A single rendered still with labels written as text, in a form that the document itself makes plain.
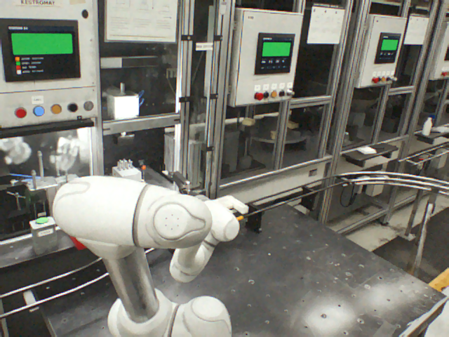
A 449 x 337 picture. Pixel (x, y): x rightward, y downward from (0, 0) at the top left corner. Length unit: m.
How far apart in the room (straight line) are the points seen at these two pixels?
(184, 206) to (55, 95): 0.91
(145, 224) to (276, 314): 1.02
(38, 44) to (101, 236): 0.82
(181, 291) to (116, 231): 0.98
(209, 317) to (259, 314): 0.46
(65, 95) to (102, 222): 0.82
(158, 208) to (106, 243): 0.16
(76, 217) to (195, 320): 0.58
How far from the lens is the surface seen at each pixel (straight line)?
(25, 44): 1.45
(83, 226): 0.81
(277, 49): 2.04
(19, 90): 1.49
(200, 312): 1.25
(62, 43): 1.47
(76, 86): 1.54
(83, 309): 1.69
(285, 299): 1.76
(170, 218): 0.72
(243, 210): 1.95
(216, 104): 1.88
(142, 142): 2.23
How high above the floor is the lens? 1.82
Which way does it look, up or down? 23 degrees down
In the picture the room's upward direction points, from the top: 5 degrees clockwise
